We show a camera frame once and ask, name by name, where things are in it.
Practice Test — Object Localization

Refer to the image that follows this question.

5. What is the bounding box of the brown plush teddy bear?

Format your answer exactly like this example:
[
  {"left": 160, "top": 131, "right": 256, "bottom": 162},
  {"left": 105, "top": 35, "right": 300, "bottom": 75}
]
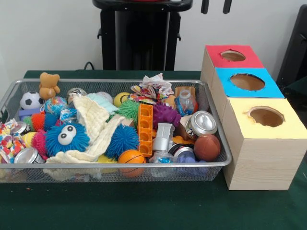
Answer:
[{"left": 38, "top": 72, "right": 60, "bottom": 100}]

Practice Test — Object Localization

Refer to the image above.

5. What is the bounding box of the wooden box with three holes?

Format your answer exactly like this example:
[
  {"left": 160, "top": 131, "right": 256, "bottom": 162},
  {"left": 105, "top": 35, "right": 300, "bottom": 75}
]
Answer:
[{"left": 200, "top": 44, "right": 307, "bottom": 191}]

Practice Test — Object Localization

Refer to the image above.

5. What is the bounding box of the clear mesh bin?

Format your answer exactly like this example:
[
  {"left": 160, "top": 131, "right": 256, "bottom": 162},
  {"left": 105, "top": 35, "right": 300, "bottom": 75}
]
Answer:
[{"left": 0, "top": 79, "right": 232, "bottom": 184}]

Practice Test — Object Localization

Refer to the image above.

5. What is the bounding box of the black chair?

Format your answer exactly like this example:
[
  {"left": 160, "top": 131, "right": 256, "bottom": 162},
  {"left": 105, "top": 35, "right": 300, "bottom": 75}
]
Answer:
[{"left": 275, "top": 3, "right": 307, "bottom": 84}]

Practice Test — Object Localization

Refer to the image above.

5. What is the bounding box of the silver drink can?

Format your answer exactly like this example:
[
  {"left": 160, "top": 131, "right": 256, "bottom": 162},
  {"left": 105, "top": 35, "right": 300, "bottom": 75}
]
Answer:
[{"left": 184, "top": 110, "right": 218, "bottom": 141}]

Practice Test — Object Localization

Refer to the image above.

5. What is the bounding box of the purple spiky toy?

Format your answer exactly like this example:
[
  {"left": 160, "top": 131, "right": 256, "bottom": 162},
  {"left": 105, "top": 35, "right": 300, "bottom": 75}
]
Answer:
[{"left": 152, "top": 104, "right": 182, "bottom": 129}]

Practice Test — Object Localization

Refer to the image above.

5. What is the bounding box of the orange plastic block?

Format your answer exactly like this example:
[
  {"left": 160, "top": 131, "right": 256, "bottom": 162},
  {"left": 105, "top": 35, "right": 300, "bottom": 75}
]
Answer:
[{"left": 138, "top": 103, "right": 154, "bottom": 158}]

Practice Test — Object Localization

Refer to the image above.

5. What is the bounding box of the brown football toy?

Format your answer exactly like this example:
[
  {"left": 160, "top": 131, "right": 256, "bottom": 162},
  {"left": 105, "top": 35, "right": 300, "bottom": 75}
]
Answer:
[{"left": 193, "top": 134, "right": 221, "bottom": 161}]

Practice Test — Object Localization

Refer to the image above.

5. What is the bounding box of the cream muslin cloth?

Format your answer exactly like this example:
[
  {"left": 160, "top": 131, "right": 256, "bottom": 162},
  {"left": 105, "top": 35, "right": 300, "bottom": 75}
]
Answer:
[{"left": 45, "top": 95, "right": 125, "bottom": 165}]

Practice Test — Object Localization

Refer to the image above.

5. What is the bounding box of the blue spiky ball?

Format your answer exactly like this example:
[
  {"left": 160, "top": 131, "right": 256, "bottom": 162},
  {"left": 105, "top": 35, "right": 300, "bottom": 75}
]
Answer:
[{"left": 104, "top": 124, "right": 140, "bottom": 161}]

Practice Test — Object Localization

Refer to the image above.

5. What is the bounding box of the orange basketball toy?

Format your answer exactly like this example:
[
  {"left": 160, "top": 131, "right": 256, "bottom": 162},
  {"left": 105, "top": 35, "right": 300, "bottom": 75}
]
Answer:
[{"left": 117, "top": 149, "right": 146, "bottom": 178}]

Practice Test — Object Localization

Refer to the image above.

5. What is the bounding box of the globe print ball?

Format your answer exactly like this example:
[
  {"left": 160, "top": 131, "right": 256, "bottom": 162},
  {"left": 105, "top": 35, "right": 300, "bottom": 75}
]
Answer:
[{"left": 44, "top": 96, "right": 69, "bottom": 115}]

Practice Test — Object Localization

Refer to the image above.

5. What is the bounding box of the blue fuzzy ball with eyes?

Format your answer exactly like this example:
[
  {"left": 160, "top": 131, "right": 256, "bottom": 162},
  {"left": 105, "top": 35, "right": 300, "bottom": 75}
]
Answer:
[{"left": 45, "top": 122, "right": 91, "bottom": 158}]

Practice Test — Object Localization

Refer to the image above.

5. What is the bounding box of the black and white soccer ball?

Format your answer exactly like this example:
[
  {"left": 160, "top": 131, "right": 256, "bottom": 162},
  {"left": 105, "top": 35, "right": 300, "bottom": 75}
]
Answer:
[{"left": 19, "top": 92, "right": 45, "bottom": 111}]

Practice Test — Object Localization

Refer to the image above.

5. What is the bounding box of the dark green tablecloth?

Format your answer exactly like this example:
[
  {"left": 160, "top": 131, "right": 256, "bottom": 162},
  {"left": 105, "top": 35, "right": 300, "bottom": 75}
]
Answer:
[{"left": 0, "top": 69, "right": 307, "bottom": 230}]

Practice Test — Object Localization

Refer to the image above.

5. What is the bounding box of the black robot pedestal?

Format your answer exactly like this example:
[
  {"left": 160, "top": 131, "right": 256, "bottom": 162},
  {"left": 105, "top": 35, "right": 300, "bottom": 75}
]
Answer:
[{"left": 92, "top": 0, "right": 194, "bottom": 71}]

